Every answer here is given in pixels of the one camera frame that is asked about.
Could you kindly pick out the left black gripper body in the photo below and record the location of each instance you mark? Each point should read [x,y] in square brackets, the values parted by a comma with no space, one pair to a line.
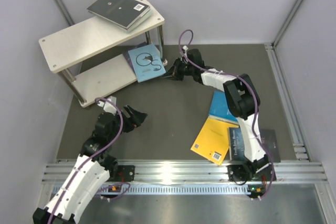
[127,123]

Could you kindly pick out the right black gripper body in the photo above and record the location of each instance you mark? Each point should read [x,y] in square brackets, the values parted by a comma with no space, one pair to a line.
[184,69]

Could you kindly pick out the light blue cat book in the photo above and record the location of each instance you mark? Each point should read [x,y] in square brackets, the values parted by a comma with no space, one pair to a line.
[146,62]

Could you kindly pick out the purple Robinson Crusoe book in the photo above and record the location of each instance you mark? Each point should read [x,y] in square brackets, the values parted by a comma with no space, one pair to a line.
[127,56]

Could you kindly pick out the blue paperback book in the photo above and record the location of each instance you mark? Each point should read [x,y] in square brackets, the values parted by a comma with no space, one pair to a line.
[219,109]

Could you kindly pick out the black shiny book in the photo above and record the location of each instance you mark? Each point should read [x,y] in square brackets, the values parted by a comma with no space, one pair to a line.
[106,9]

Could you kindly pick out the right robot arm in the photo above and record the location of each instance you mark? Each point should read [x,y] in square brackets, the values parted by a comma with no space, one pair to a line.
[241,97]

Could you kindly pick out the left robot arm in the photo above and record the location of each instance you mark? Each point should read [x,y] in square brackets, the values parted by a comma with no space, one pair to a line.
[94,166]

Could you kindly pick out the yellow book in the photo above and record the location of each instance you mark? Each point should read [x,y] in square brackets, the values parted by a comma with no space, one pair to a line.
[212,141]

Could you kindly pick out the white two-tier shelf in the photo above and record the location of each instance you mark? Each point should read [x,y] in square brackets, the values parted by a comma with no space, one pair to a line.
[83,55]

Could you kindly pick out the dark blue castle book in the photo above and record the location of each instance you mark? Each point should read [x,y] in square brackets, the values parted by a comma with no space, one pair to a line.
[268,138]

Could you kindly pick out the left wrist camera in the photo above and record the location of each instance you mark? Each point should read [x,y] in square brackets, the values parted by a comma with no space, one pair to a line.
[107,107]

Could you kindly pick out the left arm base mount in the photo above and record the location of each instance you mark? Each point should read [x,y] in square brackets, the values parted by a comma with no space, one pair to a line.
[125,173]

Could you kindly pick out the slotted cable duct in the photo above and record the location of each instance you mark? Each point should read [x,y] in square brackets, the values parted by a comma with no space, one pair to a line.
[200,189]

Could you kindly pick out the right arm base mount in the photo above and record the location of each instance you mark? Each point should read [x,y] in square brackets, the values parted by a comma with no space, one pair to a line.
[244,172]

